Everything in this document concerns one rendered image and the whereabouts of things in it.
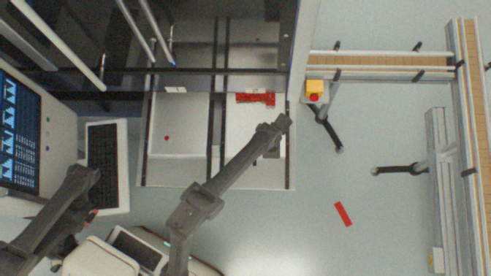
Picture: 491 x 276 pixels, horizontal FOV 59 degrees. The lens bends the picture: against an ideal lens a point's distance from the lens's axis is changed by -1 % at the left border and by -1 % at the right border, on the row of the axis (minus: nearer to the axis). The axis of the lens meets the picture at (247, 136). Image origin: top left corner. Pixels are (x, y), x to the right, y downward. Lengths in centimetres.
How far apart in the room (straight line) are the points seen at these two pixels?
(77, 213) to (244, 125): 80
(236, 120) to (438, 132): 108
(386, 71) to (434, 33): 131
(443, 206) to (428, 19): 147
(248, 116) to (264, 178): 29
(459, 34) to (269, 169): 107
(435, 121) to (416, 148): 56
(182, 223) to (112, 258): 37
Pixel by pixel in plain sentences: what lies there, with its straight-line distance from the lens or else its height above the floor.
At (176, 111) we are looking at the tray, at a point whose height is 88.
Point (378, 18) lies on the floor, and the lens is 328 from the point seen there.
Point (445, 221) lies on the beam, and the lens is 240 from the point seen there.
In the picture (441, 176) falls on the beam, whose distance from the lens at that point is 243.
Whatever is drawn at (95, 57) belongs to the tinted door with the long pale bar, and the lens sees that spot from 172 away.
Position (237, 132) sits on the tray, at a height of 88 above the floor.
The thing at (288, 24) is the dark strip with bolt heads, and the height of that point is 157.
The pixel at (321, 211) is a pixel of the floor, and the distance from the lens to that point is 280.
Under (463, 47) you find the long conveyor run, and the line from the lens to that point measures 220.
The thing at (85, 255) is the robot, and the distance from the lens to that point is 152.
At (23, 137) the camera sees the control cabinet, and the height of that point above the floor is 129.
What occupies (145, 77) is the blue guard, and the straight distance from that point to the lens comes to 182.
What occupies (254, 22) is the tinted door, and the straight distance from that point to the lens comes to 137.
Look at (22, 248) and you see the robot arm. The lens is 136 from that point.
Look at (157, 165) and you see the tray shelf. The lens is 198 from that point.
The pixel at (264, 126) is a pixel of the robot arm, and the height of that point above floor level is 136.
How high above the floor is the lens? 277
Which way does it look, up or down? 75 degrees down
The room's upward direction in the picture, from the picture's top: 9 degrees counter-clockwise
